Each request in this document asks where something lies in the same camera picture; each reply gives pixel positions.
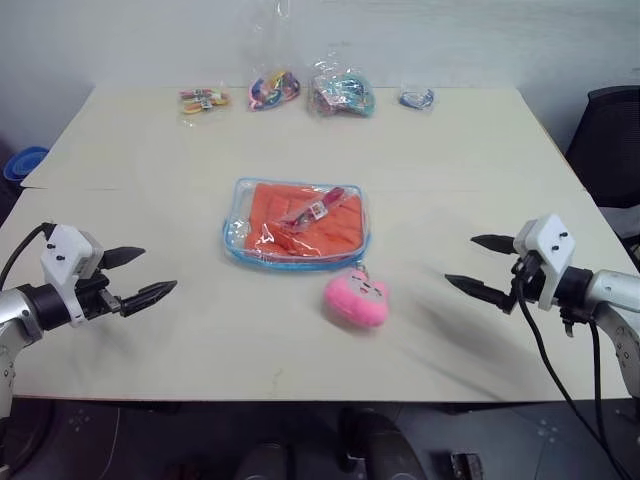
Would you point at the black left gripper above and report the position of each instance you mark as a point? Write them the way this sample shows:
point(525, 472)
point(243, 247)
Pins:
point(92, 295)

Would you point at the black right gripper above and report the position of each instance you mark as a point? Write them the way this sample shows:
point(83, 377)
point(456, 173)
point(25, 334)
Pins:
point(530, 280)

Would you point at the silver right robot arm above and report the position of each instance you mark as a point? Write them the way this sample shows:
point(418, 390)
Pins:
point(612, 295)

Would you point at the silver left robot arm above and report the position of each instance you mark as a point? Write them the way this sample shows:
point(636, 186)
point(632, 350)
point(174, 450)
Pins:
point(20, 307)

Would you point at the clear pouch with orange cloth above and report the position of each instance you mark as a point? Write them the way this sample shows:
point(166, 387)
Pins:
point(235, 235)

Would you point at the orange cloth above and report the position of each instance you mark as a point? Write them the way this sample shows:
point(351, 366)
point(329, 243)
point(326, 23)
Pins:
point(270, 205)

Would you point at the small bag of blue bands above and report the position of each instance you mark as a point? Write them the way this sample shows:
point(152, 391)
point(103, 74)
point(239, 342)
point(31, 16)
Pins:
point(416, 97)

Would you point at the small packet of colourful clips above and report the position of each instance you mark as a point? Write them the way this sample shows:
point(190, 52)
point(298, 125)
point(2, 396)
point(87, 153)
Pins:
point(202, 99)

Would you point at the large bag of colourful bands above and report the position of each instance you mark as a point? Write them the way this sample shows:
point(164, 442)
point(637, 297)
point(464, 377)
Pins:
point(340, 90)

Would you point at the blue plastic bowl stack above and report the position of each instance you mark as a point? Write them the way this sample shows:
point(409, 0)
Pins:
point(22, 162)

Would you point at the black office chair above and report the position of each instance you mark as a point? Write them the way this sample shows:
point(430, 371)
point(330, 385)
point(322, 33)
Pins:
point(607, 145)

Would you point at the small red packaged item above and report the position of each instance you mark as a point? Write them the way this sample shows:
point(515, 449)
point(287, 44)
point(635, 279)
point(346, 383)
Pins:
point(312, 210)

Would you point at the black floor pedal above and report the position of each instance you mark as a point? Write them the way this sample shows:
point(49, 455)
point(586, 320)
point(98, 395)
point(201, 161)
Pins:
point(457, 465)

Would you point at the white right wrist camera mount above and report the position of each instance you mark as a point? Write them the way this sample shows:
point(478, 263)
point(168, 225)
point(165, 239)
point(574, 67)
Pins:
point(550, 245)

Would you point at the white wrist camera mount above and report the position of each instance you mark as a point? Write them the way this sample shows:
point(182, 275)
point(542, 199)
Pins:
point(62, 250)
point(550, 245)

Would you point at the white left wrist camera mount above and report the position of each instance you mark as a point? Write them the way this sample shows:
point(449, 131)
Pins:
point(62, 250)

